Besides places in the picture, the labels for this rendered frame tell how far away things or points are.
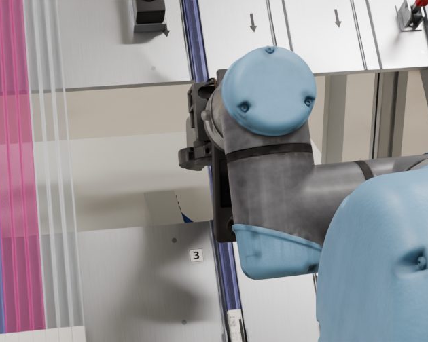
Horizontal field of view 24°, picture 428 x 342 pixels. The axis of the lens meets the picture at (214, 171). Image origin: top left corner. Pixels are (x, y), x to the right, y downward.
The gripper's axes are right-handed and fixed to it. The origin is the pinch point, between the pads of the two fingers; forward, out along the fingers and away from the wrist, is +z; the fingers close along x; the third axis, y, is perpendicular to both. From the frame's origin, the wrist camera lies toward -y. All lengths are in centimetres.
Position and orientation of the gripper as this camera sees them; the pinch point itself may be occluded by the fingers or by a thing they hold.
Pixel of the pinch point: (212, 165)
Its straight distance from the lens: 115.2
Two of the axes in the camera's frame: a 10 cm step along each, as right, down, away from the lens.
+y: -0.9, -9.9, 1.1
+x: -9.8, 0.7, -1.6
